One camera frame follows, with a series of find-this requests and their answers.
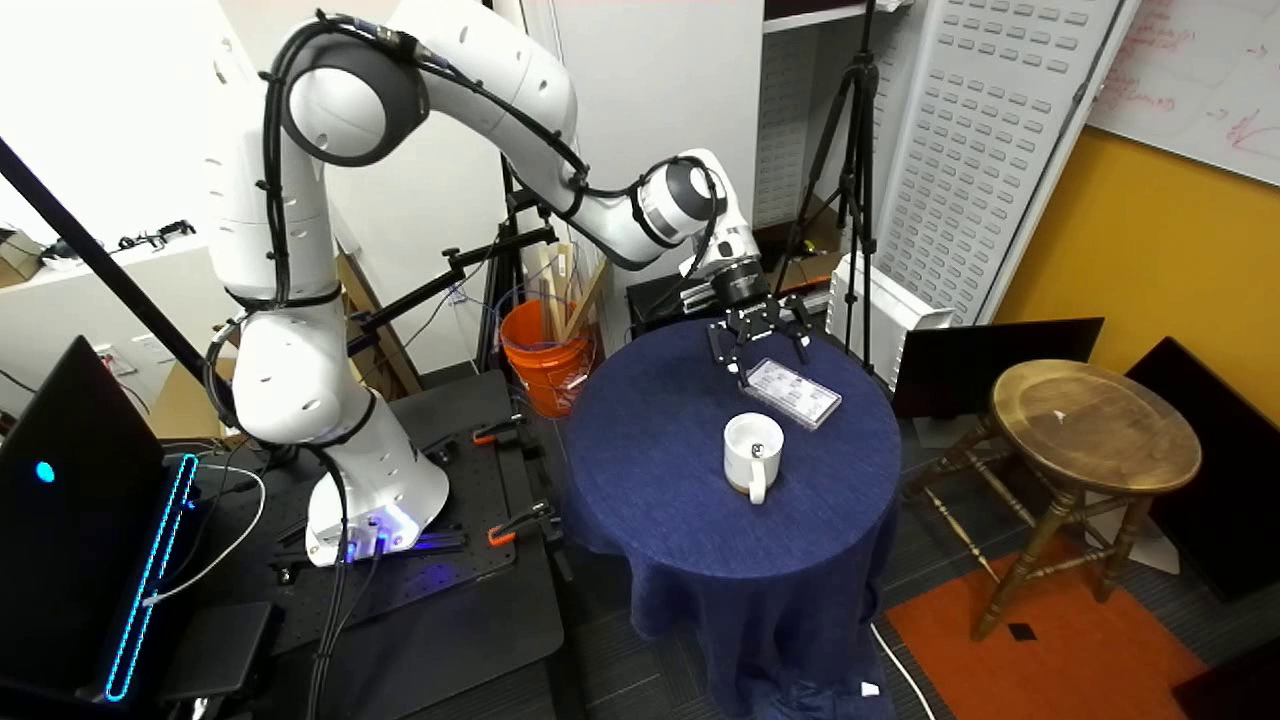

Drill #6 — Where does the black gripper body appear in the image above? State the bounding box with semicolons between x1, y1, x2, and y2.
700;273;819;341

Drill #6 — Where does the white mug cup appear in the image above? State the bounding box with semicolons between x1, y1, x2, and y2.
719;408;786;508

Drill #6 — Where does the white flat box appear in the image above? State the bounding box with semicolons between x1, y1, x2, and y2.
739;358;847;432

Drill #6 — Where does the white ribbed radiator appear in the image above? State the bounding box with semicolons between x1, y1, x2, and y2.
819;248;954;393

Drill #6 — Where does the black box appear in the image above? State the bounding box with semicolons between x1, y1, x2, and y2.
622;263;730;341

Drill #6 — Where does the blue tablecloth on round table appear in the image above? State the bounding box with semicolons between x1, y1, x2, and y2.
555;315;906;720

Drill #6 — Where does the black leaning panel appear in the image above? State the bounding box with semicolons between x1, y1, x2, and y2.
1122;332;1280;609
891;312;1107;424

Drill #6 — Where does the wooden stick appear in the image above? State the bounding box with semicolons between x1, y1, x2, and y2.
565;254;615;347
533;243;566;347

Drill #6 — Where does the orange bucket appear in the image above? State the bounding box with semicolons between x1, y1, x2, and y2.
495;293;605;421

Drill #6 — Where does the white shelving unit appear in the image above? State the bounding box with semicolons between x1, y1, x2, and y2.
749;0;923;303

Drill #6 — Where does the orange black bar clamp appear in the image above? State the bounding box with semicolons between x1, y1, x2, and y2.
466;411;536;454
480;501;555;552

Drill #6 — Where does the white perforated panel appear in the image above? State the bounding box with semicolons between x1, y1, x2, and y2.
870;0;1135;332

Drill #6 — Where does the round wooden stool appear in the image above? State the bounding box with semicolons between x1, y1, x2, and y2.
917;358;1207;645

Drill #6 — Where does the white leaning board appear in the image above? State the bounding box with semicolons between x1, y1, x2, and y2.
322;116;514;385

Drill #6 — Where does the wooden plank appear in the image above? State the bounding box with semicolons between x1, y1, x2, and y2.
322;254;423;400

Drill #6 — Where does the black perforated robot table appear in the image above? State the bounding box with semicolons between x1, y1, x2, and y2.
156;366;575;720

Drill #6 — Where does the white floor sheet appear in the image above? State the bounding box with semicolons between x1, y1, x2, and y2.
1094;526;1187;580

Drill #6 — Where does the orange floor rug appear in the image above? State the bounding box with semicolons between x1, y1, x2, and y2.
878;558;1212;720

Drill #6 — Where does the black diagonal pole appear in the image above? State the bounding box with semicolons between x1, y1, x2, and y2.
0;138;222;393

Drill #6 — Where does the white desk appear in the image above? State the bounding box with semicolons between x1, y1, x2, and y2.
0;225;242;446

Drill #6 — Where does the black computer tower blue light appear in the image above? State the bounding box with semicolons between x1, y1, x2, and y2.
0;332;204;712

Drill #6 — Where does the black camera tripod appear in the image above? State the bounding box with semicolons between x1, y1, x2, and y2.
768;0;891;375

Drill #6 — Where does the white floor cable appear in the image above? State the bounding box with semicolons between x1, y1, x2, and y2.
853;621;940;720

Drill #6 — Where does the wall whiteboard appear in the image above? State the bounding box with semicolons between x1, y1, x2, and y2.
1083;0;1280;192

